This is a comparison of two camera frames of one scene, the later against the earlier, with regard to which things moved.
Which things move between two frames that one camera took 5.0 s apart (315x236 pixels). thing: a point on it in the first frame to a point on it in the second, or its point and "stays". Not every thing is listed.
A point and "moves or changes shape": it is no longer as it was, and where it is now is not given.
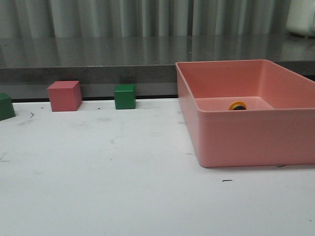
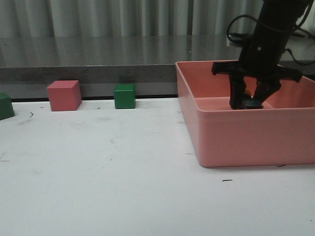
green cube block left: (7, 108) stays
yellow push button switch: (237, 105) moves or changes shape
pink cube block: (65, 96) stays
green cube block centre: (125, 96) stays
